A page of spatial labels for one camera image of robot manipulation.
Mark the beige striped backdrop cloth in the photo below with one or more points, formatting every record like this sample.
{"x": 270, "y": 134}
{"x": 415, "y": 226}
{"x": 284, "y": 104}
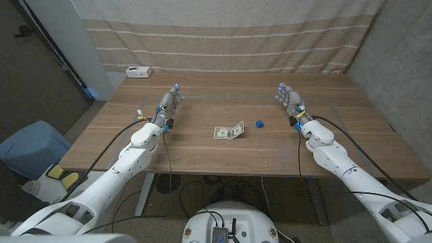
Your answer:
{"x": 222, "y": 37}

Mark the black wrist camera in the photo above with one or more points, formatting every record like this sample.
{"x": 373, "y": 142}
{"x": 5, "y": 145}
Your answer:
{"x": 170, "y": 124}
{"x": 292, "y": 121}

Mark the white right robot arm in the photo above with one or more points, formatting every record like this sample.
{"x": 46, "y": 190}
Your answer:
{"x": 354, "y": 175}

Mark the white power strip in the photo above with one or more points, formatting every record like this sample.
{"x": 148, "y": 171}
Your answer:
{"x": 138, "y": 72}

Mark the blue bottle cap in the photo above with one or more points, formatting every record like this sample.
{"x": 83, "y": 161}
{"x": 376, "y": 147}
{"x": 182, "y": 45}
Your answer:
{"x": 259, "y": 124}

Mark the round black floor fan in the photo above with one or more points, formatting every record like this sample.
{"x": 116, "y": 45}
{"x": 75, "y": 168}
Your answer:
{"x": 167, "y": 184}

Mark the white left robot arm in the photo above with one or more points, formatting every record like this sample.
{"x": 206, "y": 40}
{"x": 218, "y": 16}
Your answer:
{"x": 111, "y": 179}

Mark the grey table leg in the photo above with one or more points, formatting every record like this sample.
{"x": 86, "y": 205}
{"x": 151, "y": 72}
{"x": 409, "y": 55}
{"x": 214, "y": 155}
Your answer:
{"x": 317, "y": 202}

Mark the blue plastic bin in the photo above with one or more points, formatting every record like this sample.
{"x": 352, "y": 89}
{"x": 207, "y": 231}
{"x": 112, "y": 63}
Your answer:
{"x": 30, "y": 148}

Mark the yellow and black pad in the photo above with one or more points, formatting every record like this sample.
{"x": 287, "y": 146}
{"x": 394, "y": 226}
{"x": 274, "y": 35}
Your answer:
{"x": 69, "y": 179}

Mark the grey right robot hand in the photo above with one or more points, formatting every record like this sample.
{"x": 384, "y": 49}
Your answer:
{"x": 293, "y": 101}

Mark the one dollar bill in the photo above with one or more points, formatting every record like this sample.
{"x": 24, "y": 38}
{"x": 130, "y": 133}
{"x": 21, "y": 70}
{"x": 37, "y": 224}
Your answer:
{"x": 226, "y": 132}

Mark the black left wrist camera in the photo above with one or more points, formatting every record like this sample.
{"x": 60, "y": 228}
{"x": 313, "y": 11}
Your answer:
{"x": 170, "y": 124}

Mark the white table leg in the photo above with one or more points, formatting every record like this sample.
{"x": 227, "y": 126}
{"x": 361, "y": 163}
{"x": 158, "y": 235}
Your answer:
{"x": 145, "y": 195}

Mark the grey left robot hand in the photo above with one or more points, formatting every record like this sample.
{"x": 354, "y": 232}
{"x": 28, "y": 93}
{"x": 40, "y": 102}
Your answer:
{"x": 167, "y": 104}

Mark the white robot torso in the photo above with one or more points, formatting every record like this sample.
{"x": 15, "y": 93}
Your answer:
{"x": 246, "y": 216}

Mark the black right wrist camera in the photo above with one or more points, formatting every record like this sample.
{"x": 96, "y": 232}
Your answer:
{"x": 292, "y": 121}

